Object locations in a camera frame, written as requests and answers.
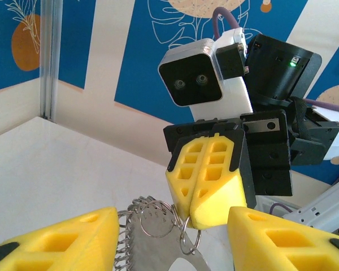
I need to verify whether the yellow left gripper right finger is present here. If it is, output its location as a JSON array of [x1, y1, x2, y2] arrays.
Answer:
[[227, 206, 339, 271]]

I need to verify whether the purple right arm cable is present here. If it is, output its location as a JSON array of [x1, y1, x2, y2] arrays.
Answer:
[[213, 7, 339, 218]]

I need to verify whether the silver split keyring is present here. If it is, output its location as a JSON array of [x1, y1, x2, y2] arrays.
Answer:
[[179, 216, 202, 256]]

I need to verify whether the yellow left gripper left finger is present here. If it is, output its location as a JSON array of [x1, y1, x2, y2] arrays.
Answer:
[[0, 206, 121, 271]]

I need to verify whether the silver keyring chain with plate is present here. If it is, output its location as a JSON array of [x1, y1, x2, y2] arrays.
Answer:
[[112, 194, 213, 271]]

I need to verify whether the aluminium frame post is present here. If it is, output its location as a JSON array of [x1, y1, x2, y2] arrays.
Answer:
[[39, 0, 63, 123]]

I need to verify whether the perforated metal side rail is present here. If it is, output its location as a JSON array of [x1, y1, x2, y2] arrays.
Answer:
[[282, 174, 339, 235]]

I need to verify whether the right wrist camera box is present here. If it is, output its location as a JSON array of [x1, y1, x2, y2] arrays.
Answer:
[[158, 28, 254, 123]]

